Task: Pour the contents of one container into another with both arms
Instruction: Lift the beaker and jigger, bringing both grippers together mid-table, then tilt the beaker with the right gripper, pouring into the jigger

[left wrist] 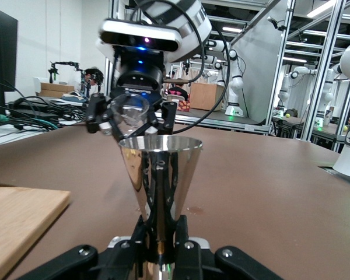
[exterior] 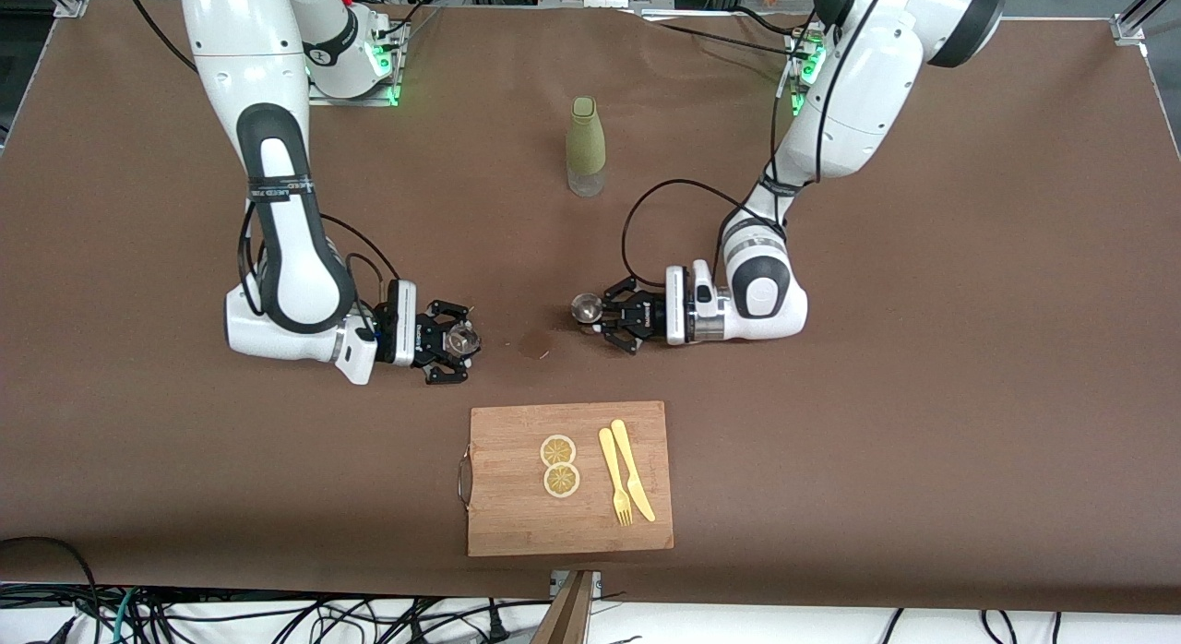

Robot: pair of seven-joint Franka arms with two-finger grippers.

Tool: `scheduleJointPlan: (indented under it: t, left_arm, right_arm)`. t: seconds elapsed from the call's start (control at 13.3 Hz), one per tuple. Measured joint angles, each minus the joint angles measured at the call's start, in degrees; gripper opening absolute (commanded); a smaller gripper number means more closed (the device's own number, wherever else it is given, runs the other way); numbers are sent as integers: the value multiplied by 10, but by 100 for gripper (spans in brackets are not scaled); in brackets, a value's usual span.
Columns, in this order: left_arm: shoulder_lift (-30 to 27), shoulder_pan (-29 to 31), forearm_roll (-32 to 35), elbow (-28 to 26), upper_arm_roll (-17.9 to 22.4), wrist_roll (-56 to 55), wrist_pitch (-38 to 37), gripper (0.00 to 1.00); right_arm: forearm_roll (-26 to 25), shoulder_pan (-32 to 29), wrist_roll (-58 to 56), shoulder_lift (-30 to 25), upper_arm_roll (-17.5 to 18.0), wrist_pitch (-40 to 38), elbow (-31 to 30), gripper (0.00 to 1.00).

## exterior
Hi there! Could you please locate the yellow plastic knife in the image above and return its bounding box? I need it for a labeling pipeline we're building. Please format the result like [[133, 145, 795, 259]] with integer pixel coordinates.
[[610, 419, 657, 523]]

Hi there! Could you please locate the yellow plastic fork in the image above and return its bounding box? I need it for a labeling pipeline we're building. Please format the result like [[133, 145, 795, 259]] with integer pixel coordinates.
[[598, 427, 635, 527]]

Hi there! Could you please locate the green sleeved glass bottle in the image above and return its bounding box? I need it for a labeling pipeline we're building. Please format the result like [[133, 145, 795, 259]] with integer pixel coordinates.
[[566, 96, 607, 198]]

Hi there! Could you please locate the wooden cutting board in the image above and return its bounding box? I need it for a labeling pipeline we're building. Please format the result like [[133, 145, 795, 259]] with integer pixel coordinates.
[[459, 400, 674, 558]]

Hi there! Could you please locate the brown table cover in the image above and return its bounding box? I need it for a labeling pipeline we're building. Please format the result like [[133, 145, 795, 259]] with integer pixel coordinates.
[[0, 0, 1181, 617]]

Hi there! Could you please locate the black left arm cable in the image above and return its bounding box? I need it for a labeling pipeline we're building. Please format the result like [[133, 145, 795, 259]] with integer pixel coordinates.
[[620, 178, 787, 292]]

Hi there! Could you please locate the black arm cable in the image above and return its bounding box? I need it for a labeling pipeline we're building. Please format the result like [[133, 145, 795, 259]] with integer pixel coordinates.
[[237, 201, 390, 315], [620, 178, 787, 292]]

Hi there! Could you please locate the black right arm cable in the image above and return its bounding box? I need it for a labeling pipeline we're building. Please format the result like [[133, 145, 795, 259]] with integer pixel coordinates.
[[237, 201, 390, 315]]

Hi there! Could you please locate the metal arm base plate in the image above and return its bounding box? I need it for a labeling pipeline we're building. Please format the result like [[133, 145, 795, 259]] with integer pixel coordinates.
[[782, 26, 831, 119], [307, 17, 409, 107]]

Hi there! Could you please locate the black base power cable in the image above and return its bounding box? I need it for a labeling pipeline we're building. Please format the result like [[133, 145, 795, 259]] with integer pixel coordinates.
[[641, 6, 817, 64]]

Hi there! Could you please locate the wooden camera post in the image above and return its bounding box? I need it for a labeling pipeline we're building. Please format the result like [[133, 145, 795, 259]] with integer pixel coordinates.
[[531, 570, 602, 644]]

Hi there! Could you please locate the teal floor cable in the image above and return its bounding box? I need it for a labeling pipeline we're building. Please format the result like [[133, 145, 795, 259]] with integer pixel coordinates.
[[111, 591, 141, 644]]

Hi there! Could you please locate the black floor cable loop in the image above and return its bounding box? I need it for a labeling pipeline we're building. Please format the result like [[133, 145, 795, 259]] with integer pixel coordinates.
[[0, 536, 102, 644]]

